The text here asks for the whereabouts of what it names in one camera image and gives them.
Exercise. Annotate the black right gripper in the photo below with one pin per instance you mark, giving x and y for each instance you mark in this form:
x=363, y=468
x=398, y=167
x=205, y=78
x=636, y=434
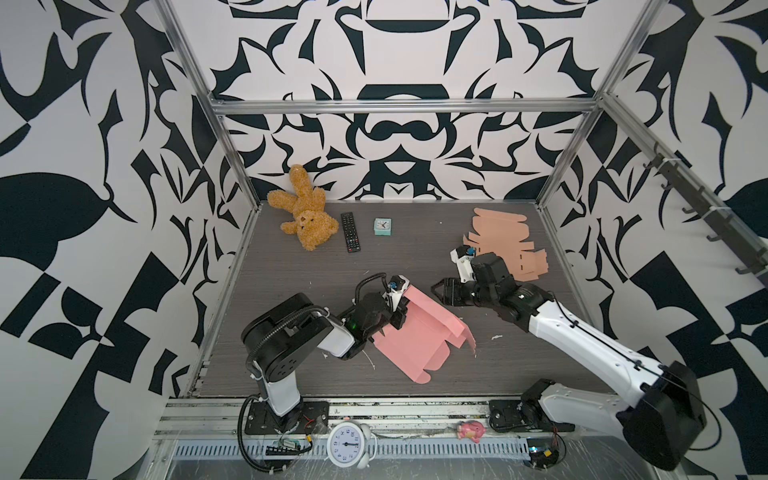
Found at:
x=451, y=287

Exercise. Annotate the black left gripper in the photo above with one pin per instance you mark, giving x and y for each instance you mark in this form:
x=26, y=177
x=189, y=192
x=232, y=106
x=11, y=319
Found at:
x=399, y=314

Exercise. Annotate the pink cardboard box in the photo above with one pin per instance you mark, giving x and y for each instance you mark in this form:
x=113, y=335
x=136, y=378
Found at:
x=422, y=344

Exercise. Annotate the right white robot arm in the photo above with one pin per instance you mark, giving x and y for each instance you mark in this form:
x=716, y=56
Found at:
x=655, y=408

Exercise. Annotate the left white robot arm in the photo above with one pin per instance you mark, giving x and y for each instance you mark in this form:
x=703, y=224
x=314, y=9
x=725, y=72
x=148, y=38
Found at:
x=280, y=340

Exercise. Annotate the flat orange cardboard box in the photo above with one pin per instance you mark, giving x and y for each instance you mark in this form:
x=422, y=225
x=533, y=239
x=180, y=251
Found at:
x=507, y=235

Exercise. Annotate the black remote control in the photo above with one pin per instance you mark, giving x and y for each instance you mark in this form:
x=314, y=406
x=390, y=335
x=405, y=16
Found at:
x=350, y=232

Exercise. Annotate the small teal alarm clock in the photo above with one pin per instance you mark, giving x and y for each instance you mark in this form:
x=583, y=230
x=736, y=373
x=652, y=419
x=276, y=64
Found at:
x=382, y=226

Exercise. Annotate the brown plush bunny toy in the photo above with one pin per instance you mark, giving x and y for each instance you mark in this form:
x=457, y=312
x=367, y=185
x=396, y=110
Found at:
x=311, y=224

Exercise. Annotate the small pink toy figure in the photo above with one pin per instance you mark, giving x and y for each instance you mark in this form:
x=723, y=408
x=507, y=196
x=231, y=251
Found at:
x=471, y=430

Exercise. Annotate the white round alarm clock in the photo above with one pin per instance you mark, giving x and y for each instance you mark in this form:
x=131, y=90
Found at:
x=351, y=444

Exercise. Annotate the left green circuit board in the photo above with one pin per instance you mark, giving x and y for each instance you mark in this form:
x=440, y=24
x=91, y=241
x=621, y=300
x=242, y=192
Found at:
x=289, y=447

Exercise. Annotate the green circuit board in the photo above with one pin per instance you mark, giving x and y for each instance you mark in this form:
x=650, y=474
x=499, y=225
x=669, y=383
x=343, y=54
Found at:
x=289, y=447
x=545, y=453

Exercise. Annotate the right green circuit board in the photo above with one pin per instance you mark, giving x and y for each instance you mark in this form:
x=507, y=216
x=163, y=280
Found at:
x=545, y=453

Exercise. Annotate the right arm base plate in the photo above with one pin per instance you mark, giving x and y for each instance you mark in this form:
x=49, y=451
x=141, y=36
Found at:
x=517, y=416

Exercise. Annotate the white slotted cable duct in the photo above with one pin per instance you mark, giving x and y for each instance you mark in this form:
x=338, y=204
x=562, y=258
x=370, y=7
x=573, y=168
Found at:
x=516, y=449

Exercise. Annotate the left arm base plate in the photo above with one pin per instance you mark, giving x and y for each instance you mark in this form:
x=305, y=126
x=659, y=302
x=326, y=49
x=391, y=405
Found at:
x=261, y=420

